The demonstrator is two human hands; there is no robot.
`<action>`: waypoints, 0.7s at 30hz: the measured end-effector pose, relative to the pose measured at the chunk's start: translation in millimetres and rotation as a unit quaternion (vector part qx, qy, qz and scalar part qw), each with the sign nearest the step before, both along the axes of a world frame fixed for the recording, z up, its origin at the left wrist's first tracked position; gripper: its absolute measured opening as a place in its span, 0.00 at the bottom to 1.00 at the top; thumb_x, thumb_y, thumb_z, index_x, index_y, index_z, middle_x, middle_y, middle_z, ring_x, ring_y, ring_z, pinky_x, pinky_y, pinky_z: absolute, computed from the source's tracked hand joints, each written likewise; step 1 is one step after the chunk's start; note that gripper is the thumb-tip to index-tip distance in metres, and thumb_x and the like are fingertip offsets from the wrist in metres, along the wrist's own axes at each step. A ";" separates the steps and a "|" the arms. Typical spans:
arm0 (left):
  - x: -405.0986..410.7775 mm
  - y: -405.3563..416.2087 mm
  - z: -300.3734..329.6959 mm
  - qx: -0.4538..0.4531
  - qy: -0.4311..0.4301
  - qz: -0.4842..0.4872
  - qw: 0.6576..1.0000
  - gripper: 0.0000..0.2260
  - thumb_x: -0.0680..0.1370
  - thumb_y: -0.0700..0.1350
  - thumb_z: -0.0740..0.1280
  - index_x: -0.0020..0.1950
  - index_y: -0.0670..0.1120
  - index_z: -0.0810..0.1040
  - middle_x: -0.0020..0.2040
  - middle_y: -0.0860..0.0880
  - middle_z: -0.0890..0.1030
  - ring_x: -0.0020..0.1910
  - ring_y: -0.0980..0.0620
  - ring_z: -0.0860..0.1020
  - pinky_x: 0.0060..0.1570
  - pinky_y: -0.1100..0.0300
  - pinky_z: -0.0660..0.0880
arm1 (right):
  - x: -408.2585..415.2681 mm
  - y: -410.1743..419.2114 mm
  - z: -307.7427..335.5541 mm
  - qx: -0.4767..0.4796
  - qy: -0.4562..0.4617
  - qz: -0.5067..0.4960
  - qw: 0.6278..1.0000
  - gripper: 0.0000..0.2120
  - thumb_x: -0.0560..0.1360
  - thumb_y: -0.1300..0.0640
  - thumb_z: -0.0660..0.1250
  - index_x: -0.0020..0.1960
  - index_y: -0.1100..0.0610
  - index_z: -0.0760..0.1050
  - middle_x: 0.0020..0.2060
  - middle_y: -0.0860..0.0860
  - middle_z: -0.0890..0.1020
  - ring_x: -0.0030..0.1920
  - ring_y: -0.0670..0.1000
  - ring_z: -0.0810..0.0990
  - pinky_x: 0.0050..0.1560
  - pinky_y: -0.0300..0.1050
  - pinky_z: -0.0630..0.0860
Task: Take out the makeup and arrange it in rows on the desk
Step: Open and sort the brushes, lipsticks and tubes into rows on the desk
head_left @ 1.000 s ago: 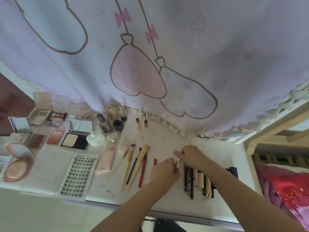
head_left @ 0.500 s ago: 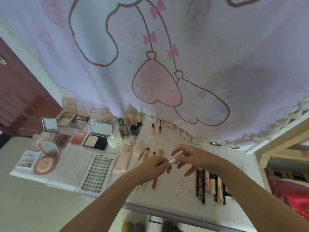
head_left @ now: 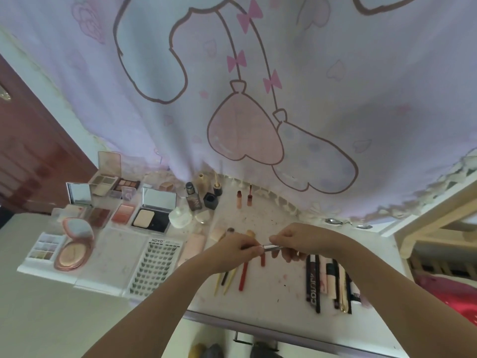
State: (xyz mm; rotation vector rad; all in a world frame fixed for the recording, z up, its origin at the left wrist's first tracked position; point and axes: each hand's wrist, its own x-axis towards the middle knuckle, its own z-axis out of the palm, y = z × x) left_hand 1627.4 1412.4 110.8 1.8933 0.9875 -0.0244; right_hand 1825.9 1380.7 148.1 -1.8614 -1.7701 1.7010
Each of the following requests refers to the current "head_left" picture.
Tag black compact with mirror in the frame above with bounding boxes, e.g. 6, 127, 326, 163
131, 187, 178, 234

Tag person's right hand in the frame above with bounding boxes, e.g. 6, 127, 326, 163
269, 222, 348, 264

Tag white table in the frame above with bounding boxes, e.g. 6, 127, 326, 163
16, 175, 414, 358

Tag small four-pan red palette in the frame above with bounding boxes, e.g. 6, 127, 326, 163
86, 207, 112, 228

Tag mirrored blush palette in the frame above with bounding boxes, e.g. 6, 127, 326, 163
52, 182, 93, 220

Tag brown wooden door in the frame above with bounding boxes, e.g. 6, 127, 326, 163
0, 54, 97, 215

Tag gold handle makeup brush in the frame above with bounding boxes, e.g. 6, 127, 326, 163
214, 227, 236, 297

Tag person's left hand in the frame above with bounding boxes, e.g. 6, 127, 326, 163
203, 233, 265, 275

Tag pink blush pan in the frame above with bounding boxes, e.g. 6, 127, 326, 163
111, 186, 137, 225

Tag beige palette with lid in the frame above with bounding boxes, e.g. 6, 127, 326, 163
88, 151, 122, 197

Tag false eyelash tray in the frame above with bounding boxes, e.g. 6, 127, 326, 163
125, 237, 184, 299

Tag person's right forearm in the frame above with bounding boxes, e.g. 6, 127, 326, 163
335, 238, 477, 358

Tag white round bottle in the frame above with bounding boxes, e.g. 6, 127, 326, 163
168, 205, 194, 230

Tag person's left forearm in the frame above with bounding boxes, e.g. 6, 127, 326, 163
81, 255, 221, 358

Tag dark square foundation bottle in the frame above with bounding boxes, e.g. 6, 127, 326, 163
185, 182, 203, 212

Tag light wooden bed frame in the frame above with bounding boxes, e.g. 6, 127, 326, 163
380, 179, 477, 280

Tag person's grey trousers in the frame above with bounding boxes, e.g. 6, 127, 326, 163
201, 341, 284, 358

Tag pastel eyeshadow palette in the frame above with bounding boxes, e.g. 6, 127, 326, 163
29, 233, 68, 261

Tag clear eyelash tray lid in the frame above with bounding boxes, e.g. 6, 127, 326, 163
74, 227, 151, 291

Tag round pink powder compact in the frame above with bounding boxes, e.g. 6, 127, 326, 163
54, 218, 95, 272

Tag lilac heart print cloth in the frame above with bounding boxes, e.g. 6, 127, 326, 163
0, 0, 477, 224

